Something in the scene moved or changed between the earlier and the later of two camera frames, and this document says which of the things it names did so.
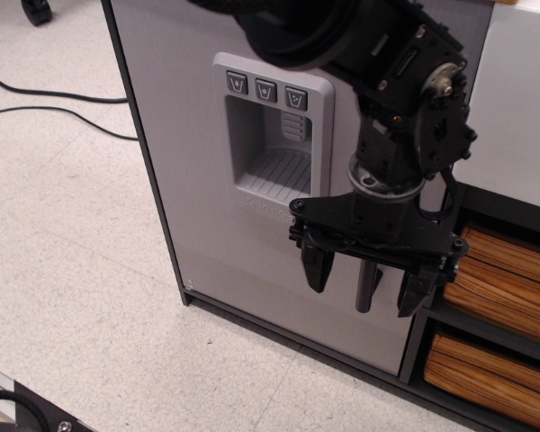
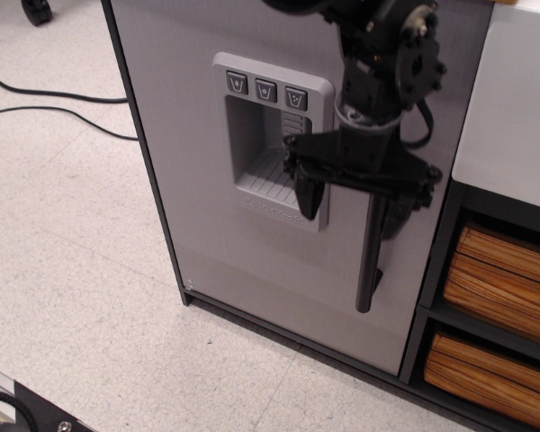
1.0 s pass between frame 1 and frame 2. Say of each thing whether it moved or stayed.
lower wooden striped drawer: stayed
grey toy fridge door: stayed
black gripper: moved
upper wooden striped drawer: stayed
